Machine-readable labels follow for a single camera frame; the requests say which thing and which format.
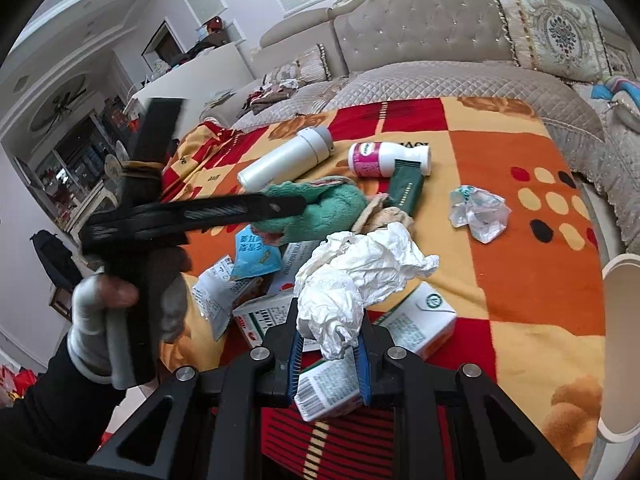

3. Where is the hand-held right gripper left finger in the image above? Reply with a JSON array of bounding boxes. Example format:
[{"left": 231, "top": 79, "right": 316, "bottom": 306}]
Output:
[{"left": 87, "top": 299, "right": 305, "bottom": 480}]

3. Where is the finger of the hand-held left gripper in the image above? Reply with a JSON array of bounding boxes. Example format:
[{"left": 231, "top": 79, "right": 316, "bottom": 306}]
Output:
[
  {"left": 165, "top": 212, "right": 283, "bottom": 237},
  {"left": 167, "top": 194, "right": 307, "bottom": 217}
]

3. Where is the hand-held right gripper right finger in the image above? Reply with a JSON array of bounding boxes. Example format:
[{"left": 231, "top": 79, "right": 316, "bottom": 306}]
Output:
[{"left": 353, "top": 309, "right": 583, "bottom": 480}]

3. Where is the white box green orange stripe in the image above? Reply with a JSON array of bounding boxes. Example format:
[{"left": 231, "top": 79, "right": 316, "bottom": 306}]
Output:
[{"left": 292, "top": 355, "right": 372, "bottom": 423}]

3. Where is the green plush cloth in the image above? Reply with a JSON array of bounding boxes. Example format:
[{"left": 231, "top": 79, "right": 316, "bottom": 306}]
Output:
[{"left": 260, "top": 175, "right": 373, "bottom": 257}]

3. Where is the large white carton green logo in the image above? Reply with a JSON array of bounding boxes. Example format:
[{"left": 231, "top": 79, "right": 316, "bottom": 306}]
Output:
[{"left": 374, "top": 281, "right": 457, "bottom": 359}]

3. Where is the white tissue paper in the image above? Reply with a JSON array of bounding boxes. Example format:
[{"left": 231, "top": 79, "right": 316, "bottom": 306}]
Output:
[{"left": 294, "top": 220, "right": 441, "bottom": 362}]

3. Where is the white round bin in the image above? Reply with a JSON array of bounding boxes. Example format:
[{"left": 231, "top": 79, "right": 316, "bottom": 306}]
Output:
[{"left": 596, "top": 252, "right": 640, "bottom": 447}]

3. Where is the person's left forearm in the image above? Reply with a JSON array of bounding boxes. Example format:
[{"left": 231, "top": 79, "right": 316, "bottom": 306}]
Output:
[{"left": 0, "top": 332, "right": 128, "bottom": 480}]

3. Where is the person's left hand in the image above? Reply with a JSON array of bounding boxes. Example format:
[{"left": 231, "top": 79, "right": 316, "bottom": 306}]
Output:
[{"left": 69, "top": 247, "right": 193, "bottom": 390}]

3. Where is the blue snack packet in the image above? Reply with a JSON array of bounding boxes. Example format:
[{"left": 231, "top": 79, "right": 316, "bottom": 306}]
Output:
[{"left": 231, "top": 232, "right": 284, "bottom": 281}]

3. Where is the white thermos bottle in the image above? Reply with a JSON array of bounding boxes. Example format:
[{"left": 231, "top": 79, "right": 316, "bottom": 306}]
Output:
[{"left": 237, "top": 125, "right": 334, "bottom": 192}]

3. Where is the white box with red print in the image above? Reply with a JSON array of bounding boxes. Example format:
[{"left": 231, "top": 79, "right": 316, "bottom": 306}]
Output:
[{"left": 232, "top": 291, "right": 301, "bottom": 349}]

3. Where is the white printed packet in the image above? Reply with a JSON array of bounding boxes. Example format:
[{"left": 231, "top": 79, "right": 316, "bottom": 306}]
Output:
[{"left": 192, "top": 255, "right": 262, "bottom": 342}]

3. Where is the black bag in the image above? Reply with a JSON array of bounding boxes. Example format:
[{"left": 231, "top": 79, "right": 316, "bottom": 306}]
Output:
[{"left": 30, "top": 229, "right": 85, "bottom": 292}]

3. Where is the white ornate chair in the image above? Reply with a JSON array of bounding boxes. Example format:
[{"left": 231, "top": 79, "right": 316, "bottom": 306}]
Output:
[{"left": 99, "top": 140, "right": 132, "bottom": 188}]

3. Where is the brown clothes pile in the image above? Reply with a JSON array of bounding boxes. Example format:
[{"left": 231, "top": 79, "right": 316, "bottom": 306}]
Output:
[{"left": 244, "top": 80, "right": 302, "bottom": 115}]

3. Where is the glass display cabinet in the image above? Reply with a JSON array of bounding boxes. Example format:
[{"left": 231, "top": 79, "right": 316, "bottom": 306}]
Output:
[{"left": 15, "top": 109, "right": 132, "bottom": 223}]

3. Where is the white table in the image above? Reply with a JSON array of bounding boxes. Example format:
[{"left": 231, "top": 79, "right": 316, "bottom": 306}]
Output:
[{"left": 124, "top": 41, "right": 257, "bottom": 128}]

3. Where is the beige cloth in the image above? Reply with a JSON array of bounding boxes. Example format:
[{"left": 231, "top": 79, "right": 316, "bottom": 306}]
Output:
[{"left": 350, "top": 194, "right": 416, "bottom": 236}]

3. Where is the white bottle with pink label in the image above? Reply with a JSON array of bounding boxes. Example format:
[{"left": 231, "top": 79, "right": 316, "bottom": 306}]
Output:
[{"left": 347, "top": 141, "right": 432, "bottom": 179}]

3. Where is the small embroidered cushion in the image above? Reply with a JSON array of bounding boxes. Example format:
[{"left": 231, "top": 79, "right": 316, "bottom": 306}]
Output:
[{"left": 262, "top": 44, "right": 331, "bottom": 87}]

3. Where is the orange red checked blanket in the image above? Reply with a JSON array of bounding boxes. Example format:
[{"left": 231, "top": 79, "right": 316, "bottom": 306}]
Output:
[{"left": 160, "top": 95, "right": 607, "bottom": 480}]

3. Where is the dark green box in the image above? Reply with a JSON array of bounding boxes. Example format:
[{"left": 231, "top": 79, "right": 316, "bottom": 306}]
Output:
[{"left": 384, "top": 160, "right": 426, "bottom": 221}]

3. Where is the ceiling fan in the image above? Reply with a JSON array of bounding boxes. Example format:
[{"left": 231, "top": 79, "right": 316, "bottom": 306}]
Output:
[{"left": 41, "top": 86, "right": 87, "bottom": 125}]

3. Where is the crumpled clear plastic wrapper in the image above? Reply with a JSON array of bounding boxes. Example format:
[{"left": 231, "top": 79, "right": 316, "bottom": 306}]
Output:
[{"left": 448, "top": 185, "right": 512, "bottom": 245}]

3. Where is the beige tufted sofa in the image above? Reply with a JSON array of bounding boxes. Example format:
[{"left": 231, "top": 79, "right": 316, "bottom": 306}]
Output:
[{"left": 232, "top": 0, "right": 640, "bottom": 261}]

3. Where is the large embroidered cushion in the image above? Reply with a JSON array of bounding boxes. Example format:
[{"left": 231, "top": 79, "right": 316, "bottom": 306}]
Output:
[{"left": 492, "top": 0, "right": 615, "bottom": 85}]

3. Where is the blue striped cloth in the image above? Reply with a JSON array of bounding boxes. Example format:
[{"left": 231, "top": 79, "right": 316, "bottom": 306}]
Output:
[{"left": 590, "top": 75, "right": 640, "bottom": 128}]

